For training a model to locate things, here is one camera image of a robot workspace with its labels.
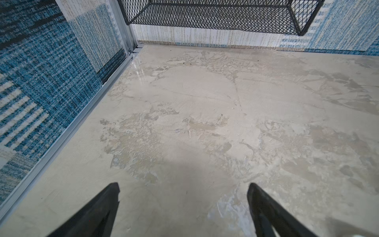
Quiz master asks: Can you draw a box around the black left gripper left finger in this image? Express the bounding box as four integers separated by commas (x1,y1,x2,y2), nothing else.
49,182,120,237

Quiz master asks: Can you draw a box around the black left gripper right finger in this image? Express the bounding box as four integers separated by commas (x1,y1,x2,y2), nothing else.
247,183,316,237

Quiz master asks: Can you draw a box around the black mesh shelf rack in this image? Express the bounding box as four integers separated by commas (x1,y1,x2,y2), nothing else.
118,0,324,36

